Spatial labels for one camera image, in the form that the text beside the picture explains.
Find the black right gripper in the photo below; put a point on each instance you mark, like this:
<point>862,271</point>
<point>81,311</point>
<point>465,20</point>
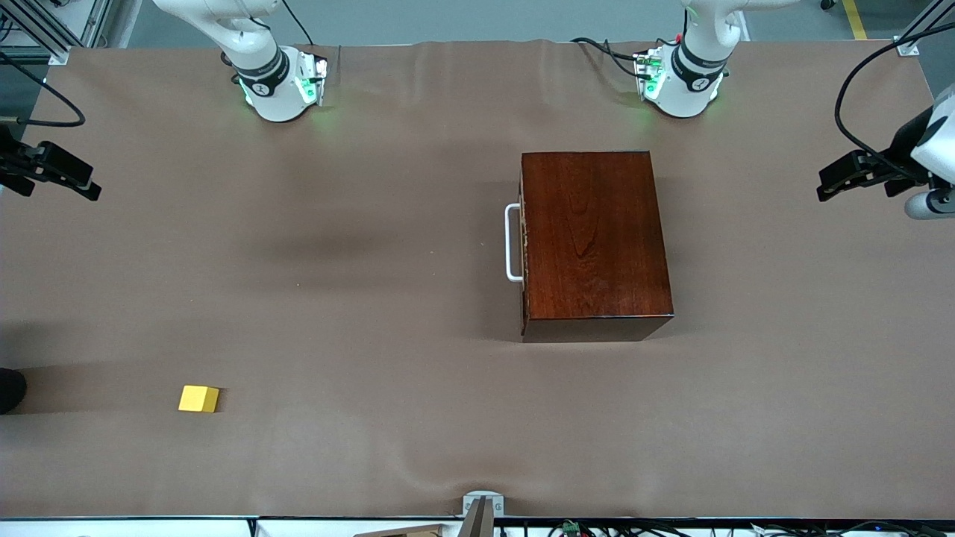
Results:
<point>9,165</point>

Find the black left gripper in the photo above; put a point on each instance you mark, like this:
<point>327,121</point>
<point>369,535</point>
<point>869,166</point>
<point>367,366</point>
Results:
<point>900,146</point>

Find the yellow block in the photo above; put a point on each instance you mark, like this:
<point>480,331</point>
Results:
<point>198,399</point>

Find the light wood drawer tray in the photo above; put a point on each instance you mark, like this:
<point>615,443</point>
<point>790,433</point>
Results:
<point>508,246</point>

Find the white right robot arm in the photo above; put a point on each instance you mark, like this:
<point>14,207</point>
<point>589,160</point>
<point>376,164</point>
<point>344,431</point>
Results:
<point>272,93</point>

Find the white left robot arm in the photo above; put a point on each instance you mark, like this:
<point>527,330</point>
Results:
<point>694,82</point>

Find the dark brown wooden cabinet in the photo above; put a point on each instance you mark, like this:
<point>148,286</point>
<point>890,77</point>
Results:
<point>597,298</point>

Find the brown table mat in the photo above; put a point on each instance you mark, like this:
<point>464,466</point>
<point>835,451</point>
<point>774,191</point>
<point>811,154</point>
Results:
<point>298,335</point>

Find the light wooden board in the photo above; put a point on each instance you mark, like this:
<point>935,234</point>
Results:
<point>410,532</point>

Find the aluminium frame profile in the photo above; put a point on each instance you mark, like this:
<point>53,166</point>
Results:
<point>45,37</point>
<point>906,46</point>

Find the metal table edge bracket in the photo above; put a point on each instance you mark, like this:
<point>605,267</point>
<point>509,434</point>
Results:
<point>496,507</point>

